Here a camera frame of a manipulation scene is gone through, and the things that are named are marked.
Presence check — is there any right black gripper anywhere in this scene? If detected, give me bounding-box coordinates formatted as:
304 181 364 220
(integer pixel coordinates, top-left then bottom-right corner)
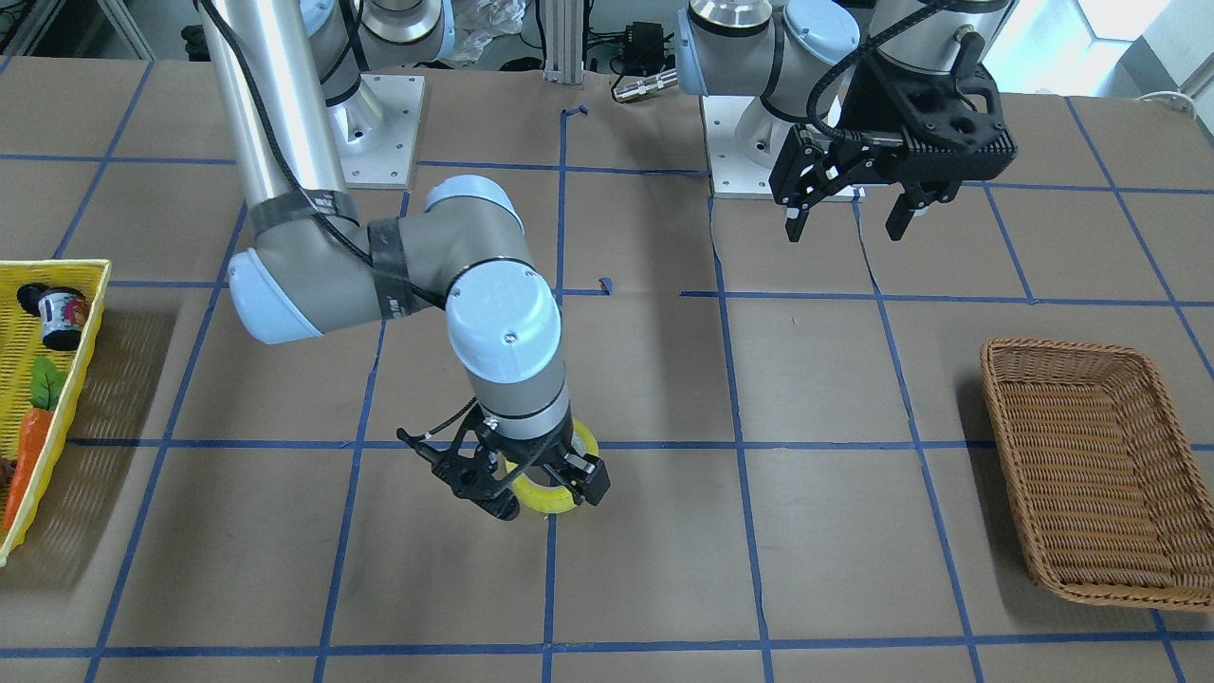
397 414 608 522

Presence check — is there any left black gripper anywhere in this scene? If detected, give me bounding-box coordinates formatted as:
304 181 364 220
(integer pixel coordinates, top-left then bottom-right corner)
770 53 1019 243

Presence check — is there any yellow tape roll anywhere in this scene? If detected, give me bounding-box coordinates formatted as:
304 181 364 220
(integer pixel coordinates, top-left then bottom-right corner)
510 419 607 516

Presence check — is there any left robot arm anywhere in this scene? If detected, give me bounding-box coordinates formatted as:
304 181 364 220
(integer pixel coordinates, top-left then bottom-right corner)
675 1 1019 243

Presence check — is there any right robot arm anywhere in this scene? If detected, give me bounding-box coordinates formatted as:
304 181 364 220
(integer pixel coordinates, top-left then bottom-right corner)
195 1 609 520

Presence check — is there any metal connector plug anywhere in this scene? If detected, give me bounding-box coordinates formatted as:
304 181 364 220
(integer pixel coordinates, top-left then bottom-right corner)
611 68 679 104

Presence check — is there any brown wicker basket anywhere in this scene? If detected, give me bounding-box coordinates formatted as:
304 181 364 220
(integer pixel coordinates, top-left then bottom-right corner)
980 338 1213 613

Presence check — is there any orange toy carrot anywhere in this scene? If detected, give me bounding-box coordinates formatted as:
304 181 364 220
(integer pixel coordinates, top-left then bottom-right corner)
2 355 66 533

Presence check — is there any small labelled black bottle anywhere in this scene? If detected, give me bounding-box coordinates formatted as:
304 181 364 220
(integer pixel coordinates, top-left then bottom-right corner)
16 284 87 353

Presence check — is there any yellow plastic basket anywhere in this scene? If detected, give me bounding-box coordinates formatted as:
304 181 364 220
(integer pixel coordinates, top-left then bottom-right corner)
1 258 112 565

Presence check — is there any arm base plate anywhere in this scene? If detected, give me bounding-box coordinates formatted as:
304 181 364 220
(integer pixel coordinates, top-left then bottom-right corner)
700 96 792 200
327 74 426 190

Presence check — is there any aluminium frame post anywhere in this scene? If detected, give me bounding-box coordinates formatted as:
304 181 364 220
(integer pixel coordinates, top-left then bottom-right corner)
535 1 588 89

